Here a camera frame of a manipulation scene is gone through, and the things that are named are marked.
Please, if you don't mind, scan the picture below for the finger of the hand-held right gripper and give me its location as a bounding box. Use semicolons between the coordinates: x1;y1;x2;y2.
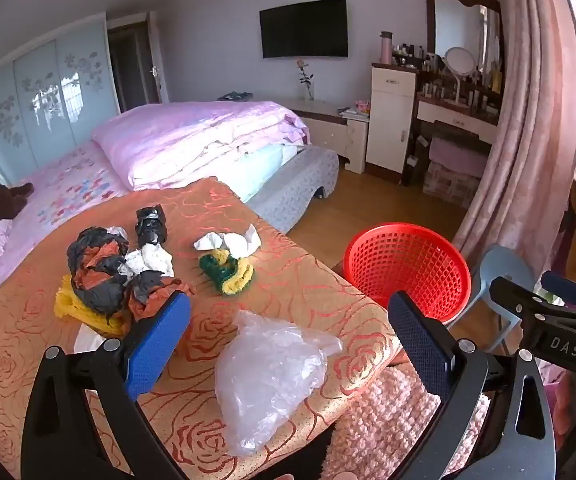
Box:
490;276;576;328
542;271;576;311

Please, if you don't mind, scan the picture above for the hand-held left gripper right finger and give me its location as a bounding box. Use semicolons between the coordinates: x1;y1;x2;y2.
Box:
387;290;557;480

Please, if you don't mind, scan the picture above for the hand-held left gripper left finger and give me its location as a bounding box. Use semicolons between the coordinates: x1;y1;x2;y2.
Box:
20;290;193;480

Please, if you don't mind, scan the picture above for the small black orange bag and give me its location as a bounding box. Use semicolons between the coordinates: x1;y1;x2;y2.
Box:
127;270;193;333

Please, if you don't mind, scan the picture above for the red plastic basket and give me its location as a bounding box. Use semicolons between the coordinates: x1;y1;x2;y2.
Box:
343;225;472;324

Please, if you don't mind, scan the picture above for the large black orange bag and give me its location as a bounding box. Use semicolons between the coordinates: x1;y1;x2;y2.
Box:
66;226;131;322

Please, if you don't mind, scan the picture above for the shiny black wrapper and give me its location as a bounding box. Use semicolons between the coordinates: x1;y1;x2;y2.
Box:
135;205;169;247

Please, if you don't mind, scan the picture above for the white tissue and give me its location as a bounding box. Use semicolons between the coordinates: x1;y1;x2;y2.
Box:
194;224;261;260
117;244;175;286

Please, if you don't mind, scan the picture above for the grey-blue plastic stool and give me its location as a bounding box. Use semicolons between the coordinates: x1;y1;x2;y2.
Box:
462;245;538;353

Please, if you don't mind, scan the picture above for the white paper piece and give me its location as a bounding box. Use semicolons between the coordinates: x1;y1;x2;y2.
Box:
73;322;107;354

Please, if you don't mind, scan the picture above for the pink fluffy mat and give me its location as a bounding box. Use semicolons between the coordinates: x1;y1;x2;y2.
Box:
320;360;488;480

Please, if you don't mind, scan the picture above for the green yellow scouring sponge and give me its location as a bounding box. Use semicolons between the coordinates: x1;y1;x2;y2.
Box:
198;250;255;295

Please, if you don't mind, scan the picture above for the yellow mesh cloth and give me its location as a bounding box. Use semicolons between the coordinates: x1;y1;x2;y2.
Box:
54;275;129;337

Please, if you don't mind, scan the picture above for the clear plastic bag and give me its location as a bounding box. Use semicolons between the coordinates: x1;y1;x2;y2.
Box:
214;309;343;457

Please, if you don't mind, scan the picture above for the orange rose-pattern blanket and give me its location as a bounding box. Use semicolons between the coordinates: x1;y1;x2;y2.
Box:
0;177;409;480

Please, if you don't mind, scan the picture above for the pink covered vanity stool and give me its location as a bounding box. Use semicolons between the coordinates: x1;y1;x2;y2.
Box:
422;122;491;207

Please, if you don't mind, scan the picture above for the pink floral bedsheet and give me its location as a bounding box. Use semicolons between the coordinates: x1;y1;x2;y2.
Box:
0;140;129;356

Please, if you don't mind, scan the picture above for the white vanity table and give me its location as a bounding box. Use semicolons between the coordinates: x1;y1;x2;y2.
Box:
414;94;501;147

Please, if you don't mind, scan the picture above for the row of cosmetic bottles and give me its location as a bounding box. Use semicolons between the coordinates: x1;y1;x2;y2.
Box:
393;42;504;112

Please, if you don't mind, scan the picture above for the pink folded duvet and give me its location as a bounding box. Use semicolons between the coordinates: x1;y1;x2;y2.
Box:
91;101;311;191

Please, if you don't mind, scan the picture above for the white tall cabinet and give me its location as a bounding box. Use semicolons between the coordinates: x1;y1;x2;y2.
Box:
365;63;417;177

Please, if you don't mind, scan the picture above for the cream television cabinet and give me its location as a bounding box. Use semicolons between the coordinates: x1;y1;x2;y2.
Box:
273;99;369;167

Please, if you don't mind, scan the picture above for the round white makeup mirror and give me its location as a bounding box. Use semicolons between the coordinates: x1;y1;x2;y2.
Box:
442;47;474;104

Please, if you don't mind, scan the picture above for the glass sliding-door wardrobe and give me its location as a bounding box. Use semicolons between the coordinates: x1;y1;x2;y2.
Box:
0;12;121;186

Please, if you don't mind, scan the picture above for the dark wooden door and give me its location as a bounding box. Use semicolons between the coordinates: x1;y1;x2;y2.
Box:
107;19;163;113

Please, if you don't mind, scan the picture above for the rose in glass vase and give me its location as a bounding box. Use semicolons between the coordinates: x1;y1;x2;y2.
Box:
296;59;315;101

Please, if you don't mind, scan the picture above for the brown framed vanity mirror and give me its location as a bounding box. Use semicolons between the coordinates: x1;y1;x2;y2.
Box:
425;0;506;72

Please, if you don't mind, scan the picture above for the grey fabric bed frame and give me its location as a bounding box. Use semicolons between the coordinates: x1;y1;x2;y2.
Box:
245;145;339;234

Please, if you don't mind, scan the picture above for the black wall television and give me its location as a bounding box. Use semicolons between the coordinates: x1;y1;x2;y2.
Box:
259;0;349;59

